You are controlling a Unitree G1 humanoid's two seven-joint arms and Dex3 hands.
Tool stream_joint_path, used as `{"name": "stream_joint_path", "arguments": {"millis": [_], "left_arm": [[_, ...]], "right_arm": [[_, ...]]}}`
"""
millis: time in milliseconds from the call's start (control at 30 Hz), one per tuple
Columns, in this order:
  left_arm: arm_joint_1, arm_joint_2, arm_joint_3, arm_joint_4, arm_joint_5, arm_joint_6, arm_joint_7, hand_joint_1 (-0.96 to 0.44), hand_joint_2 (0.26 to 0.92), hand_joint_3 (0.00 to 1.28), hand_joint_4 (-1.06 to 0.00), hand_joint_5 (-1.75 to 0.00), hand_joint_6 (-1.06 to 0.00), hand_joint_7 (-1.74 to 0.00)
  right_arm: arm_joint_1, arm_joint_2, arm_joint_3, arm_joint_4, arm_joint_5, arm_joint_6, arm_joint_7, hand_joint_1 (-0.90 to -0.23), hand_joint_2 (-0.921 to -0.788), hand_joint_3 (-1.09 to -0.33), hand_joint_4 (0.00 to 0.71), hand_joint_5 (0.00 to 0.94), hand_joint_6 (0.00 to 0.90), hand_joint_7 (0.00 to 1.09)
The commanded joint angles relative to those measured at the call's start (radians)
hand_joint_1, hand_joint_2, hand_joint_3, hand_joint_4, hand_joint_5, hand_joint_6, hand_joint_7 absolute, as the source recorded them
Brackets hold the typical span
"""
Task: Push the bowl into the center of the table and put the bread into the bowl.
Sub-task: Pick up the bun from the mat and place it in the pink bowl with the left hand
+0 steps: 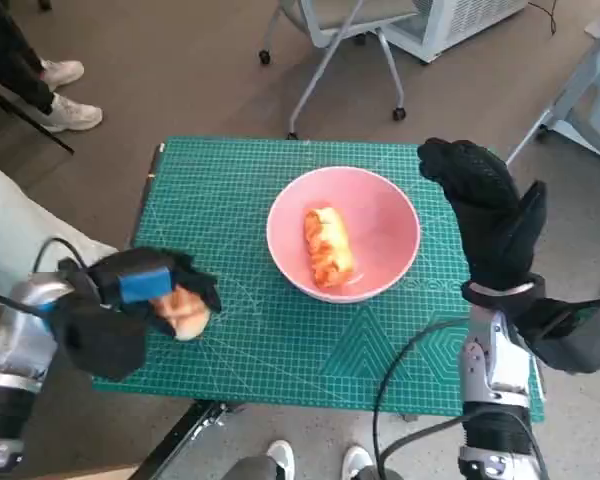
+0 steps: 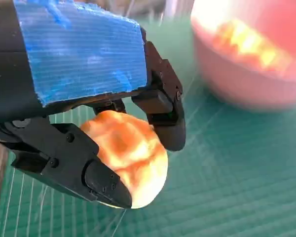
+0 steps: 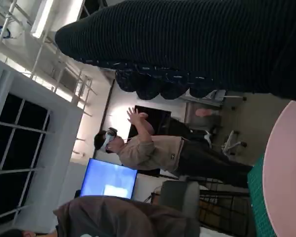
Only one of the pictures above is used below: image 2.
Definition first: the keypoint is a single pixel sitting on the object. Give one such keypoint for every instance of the long toy bread loaf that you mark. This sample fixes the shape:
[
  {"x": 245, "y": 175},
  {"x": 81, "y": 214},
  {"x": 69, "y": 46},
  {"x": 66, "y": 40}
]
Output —
[{"x": 249, "y": 44}]

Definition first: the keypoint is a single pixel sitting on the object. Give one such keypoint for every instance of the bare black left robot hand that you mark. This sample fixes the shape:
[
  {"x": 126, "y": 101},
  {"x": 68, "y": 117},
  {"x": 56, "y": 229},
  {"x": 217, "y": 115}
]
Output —
[{"x": 76, "y": 49}]

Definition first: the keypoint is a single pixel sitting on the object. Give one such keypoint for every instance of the round toy bread bun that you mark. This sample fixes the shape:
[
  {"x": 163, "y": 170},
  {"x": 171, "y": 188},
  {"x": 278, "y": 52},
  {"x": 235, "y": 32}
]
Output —
[{"x": 138, "y": 160}]

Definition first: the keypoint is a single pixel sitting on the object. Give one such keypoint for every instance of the green cutting mat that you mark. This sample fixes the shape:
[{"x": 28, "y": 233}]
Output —
[{"x": 224, "y": 185}]

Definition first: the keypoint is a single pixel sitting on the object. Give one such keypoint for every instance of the pink bowl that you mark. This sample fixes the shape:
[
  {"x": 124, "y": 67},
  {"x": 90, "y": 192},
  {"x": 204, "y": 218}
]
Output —
[{"x": 236, "y": 81}]

